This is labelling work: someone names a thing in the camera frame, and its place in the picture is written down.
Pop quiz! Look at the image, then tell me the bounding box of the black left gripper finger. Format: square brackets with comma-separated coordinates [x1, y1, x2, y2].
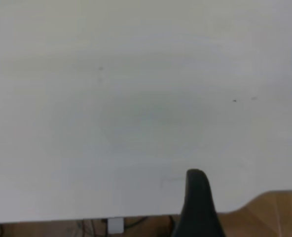
[171, 168, 227, 237]

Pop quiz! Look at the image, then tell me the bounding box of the white power adapter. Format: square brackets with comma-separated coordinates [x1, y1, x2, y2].
[107, 217, 125, 234]

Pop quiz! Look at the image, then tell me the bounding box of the black floor cable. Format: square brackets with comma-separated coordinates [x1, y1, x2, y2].
[124, 216, 149, 229]

